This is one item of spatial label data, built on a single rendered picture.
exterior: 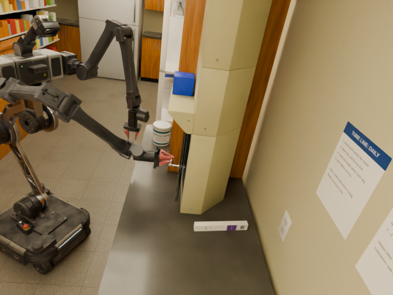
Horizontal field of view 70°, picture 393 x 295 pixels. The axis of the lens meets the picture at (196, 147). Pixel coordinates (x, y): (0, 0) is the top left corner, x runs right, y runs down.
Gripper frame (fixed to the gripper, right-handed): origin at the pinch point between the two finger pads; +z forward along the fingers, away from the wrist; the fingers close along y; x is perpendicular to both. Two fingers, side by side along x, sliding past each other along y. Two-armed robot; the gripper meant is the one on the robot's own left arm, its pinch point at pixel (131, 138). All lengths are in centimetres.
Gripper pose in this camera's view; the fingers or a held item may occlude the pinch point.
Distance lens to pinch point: 181.6
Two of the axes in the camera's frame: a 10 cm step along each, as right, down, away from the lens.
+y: 9.9, 1.2, 1.0
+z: -1.5, 8.5, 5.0
